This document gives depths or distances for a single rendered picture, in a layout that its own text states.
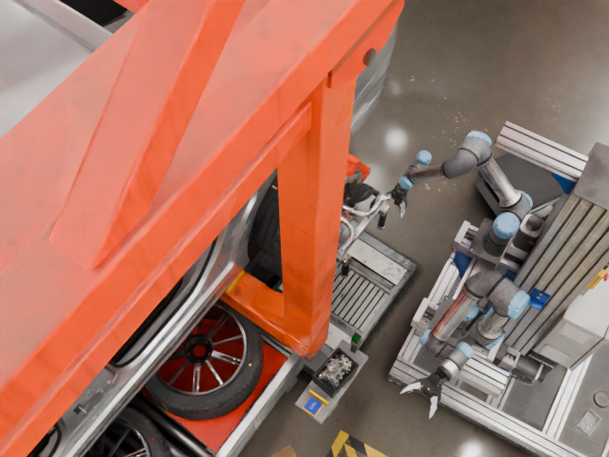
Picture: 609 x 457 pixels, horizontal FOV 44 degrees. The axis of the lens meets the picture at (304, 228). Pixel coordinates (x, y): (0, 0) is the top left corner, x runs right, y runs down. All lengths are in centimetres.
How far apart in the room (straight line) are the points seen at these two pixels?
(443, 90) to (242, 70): 451
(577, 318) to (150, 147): 281
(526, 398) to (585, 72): 251
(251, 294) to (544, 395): 170
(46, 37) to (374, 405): 262
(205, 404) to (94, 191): 311
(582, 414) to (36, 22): 332
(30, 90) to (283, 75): 211
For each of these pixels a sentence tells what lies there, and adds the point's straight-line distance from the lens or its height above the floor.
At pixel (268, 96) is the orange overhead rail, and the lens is 97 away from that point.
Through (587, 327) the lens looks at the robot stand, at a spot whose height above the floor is 123.
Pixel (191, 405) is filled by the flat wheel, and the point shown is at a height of 50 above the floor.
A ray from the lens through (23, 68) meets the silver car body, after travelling 311.
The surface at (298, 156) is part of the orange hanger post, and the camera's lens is 219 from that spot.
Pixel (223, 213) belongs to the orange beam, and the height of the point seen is 269.
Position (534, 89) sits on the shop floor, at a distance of 562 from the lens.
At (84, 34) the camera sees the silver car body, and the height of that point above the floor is 196.
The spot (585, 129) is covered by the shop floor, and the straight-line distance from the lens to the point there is 554.
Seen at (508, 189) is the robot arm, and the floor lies 111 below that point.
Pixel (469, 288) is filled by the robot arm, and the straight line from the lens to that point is 320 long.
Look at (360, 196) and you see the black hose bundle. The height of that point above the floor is 103.
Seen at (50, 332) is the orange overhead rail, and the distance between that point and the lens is 87.
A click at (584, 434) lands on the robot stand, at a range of 443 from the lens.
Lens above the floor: 429
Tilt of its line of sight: 63 degrees down
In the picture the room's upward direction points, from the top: 1 degrees clockwise
